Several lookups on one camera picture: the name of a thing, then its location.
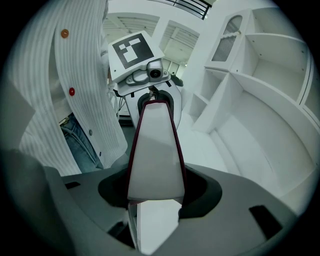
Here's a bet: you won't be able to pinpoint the person's blue jeans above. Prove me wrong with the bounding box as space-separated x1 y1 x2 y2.
59 112 105 175

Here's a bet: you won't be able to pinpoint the black metal grille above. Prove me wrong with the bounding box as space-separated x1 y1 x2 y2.
159 0 213 20

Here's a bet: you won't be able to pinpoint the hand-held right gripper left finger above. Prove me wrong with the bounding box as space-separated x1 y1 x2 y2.
44 165 138 250

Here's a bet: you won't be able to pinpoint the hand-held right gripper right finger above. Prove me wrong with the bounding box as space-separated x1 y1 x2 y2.
159 161 299 256

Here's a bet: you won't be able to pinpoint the dark red hardcover book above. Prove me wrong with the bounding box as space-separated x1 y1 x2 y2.
126 99 188 207

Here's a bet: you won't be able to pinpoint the white desk with shelf hutch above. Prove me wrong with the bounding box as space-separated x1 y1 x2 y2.
174 6 320 216

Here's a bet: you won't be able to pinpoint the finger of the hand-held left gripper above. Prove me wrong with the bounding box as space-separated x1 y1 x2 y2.
118 86 154 130
152 80 185 131

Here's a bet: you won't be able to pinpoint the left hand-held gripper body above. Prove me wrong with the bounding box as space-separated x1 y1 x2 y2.
107 30 172 98

